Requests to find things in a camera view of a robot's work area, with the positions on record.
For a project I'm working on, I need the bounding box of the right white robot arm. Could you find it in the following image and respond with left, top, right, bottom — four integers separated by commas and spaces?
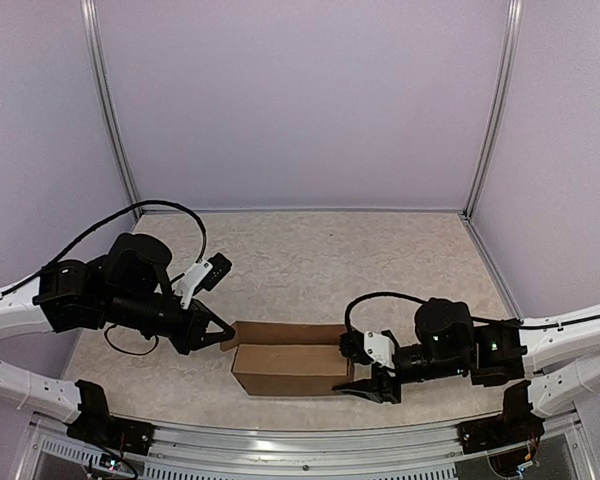
332, 291, 600, 418

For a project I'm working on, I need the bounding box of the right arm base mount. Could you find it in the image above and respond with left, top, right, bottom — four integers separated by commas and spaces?
457, 380, 545, 454

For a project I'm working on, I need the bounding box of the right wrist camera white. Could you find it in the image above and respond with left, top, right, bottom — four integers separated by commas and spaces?
338, 330, 398, 372

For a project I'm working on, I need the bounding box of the front aluminium frame rail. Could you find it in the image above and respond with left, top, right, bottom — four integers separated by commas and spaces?
14, 410, 599, 479

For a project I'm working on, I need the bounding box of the brown cardboard box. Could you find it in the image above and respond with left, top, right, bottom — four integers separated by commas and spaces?
220, 321, 355, 398

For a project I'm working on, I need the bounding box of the aluminium frame post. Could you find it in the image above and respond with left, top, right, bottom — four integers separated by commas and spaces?
463, 0, 524, 223
80, 0, 140, 205

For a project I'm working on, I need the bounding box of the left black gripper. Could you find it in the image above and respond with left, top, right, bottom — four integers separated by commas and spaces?
103, 291, 235, 356

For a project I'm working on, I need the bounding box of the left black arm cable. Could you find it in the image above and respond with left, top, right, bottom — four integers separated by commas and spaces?
0, 200, 209, 357

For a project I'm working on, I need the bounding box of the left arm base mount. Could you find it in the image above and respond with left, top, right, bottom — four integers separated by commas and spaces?
67, 415, 156, 456

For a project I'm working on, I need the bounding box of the right aluminium frame post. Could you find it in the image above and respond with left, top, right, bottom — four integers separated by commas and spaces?
463, 0, 524, 223

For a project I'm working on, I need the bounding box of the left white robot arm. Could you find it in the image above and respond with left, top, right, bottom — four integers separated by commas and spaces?
0, 233, 235, 445

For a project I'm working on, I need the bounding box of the left aluminium frame post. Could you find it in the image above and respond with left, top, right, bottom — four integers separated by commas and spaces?
80, 0, 140, 205

